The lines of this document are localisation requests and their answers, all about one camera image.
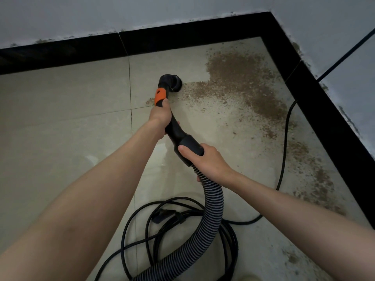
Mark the person's left forearm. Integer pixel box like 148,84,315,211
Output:
0,123,162,281

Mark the brown sawdust dirt patch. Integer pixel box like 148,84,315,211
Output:
145,51,346,267

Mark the black vacuum hose with handle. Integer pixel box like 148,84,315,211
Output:
132,74,225,281

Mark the person's right hand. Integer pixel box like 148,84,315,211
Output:
177,143,240,188

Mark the black power cable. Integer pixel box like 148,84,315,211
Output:
94,29,375,281

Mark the person's left hand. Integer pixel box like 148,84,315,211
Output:
146,98,173,139

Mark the person's right forearm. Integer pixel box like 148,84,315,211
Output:
230,173,375,281

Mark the tiled floor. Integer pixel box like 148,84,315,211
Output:
0,37,373,281

